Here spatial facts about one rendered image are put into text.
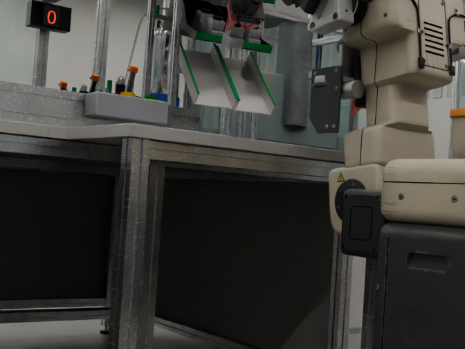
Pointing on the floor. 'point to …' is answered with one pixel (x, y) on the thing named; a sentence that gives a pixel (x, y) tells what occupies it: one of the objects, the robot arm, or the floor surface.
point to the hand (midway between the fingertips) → (234, 28)
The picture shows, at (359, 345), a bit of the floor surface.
